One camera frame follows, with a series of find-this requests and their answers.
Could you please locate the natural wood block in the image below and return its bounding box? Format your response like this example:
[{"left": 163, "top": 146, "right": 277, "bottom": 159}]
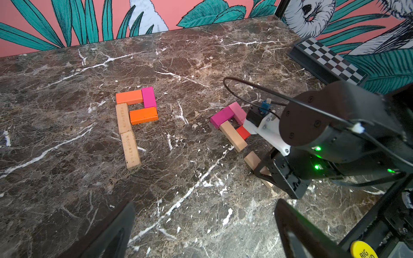
[
  {"left": 121, "top": 131, "right": 142, "bottom": 169},
  {"left": 244, "top": 151, "right": 273, "bottom": 188},
  {"left": 116, "top": 103, "right": 132, "bottom": 134},
  {"left": 219, "top": 121, "right": 247, "bottom": 152}
]

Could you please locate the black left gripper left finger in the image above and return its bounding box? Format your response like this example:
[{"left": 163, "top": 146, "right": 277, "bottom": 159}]
[{"left": 59, "top": 201, "right": 135, "bottom": 258}]

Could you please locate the black white checkerboard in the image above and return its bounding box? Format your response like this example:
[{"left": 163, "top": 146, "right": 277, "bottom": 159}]
[{"left": 287, "top": 37, "right": 369, "bottom": 86}]

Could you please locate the orange block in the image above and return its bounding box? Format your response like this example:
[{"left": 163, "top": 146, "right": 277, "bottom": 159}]
[
  {"left": 116, "top": 90, "right": 143, "bottom": 105},
  {"left": 129, "top": 107, "right": 158, "bottom": 125}
]

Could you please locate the yellow big blind chip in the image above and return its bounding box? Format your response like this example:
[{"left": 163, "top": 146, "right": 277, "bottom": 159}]
[{"left": 350, "top": 240, "right": 378, "bottom": 258}]

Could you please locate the black front rail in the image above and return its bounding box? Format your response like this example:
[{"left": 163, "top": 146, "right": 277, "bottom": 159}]
[{"left": 338, "top": 175, "right": 413, "bottom": 258}]

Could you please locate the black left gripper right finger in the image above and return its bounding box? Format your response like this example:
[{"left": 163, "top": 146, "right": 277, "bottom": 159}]
[{"left": 274, "top": 199, "right": 351, "bottom": 258}]

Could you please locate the red block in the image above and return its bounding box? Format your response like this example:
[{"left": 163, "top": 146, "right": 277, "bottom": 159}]
[{"left": 236, "top": 126, "right": 251, "bottom": 140}]

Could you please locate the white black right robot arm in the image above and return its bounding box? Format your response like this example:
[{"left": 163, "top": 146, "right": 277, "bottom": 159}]
[{"left": 253, "top": 81, "right": 413, "bottom": 199}]

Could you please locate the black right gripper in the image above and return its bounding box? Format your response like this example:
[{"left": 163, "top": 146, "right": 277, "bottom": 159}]
[{"left": 253, "top": 148, "right": 323, "bottom": 200}]

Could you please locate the magenta block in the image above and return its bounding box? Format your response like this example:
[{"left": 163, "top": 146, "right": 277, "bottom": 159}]
[
  {"left": 210, "top": 106, "right": 234, "bottom": 129},
  {"left": 142, "top": 87, "right": 157, "bottom": 108}
]

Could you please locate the pink block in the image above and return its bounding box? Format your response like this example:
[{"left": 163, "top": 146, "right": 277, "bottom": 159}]
[{"left": 229, "top": 102, "right": 247, "bottom": 126}]

